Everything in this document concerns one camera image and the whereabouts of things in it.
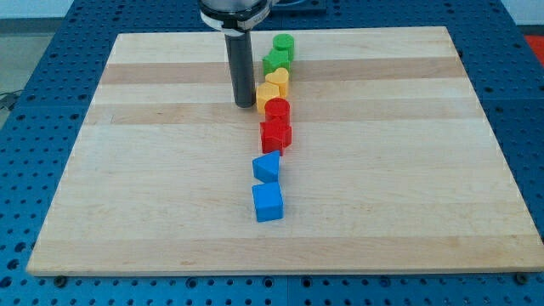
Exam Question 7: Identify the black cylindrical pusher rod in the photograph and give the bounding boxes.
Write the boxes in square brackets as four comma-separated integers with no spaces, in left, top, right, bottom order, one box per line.
[225,31,256,108]

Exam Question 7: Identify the green star block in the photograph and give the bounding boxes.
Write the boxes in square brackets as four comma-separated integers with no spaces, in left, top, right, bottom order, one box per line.
[263,48,291,76]

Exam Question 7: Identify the green cylinder block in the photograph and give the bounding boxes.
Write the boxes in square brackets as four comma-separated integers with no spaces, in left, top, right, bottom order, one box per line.
[272,33,295,61]

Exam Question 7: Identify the yellow hexagon block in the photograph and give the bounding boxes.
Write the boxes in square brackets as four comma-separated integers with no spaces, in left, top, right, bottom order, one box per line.
[256,82,280,114]

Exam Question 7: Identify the yellow heart block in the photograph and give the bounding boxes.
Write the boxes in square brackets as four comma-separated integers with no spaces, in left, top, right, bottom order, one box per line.
[265,67,290,98]

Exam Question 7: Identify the red cylinder block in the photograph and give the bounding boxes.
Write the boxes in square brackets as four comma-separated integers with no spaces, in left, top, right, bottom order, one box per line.
[264,98,291,125]

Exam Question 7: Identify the red star block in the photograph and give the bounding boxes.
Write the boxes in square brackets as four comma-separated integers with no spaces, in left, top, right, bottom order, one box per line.
[260,119,292,156]

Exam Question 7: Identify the blue triangle block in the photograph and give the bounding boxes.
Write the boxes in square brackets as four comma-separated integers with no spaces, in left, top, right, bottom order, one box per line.
[252,150,281,183]

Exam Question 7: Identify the blue cube block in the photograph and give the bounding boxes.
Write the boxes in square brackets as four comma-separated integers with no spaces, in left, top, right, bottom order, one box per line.
[252,182,284,222]

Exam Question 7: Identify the light wooden board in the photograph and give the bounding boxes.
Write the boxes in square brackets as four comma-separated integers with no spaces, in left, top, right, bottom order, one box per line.
[27,26,543,276]

